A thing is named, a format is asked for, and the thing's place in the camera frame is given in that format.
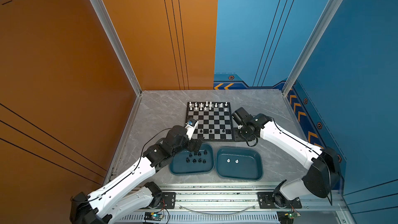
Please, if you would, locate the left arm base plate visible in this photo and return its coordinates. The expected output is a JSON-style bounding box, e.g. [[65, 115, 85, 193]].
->
[[142, 192, 176, 209]]

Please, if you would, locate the left aluminium corner post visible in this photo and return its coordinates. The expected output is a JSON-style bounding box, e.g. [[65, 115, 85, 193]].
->
[[90, 0, 142, 96]]

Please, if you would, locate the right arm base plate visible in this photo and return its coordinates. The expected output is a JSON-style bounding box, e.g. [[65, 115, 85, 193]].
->
[[257, 191, 302, 209]]

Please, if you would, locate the green circuit board left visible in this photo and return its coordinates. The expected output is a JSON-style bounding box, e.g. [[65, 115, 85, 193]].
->
[[143, 212, 166, 224]]

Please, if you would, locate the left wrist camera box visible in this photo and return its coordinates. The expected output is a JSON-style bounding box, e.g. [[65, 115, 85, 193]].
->
[[186, 118, 199, 130]]

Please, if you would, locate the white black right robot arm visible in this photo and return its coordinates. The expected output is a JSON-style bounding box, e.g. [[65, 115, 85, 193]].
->
[[232, 107, 342, 208]]

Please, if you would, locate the circuit board right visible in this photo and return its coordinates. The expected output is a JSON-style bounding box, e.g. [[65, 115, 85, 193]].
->
[[277, 212, 301, 224]]

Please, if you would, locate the teal tray with black pieces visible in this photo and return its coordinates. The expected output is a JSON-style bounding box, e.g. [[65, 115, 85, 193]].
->
[[169, 144, 215, 176]]

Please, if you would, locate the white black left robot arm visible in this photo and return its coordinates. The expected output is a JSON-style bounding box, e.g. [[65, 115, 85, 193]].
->
[[69, 119, 202, 224]]

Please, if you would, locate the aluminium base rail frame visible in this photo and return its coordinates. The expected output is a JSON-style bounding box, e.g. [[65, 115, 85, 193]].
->
[[116, 181, 354, 224]]

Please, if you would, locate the aluminium corner post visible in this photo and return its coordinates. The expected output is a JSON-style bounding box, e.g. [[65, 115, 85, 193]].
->
[[282, 0, 343, 96], [90, 0, 142, 96]]

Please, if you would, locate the black white chessboard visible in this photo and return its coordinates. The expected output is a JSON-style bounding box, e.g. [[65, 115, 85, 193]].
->
[[186, 101, 234, 142]]

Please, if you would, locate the teal tray with white pieces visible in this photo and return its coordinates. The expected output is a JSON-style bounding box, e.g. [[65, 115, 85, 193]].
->
[[216, 147, 263, 181]]

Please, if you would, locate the right aluminium corner post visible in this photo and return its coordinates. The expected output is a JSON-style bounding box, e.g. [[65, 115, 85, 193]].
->
[[282, 0, 343, 96]]

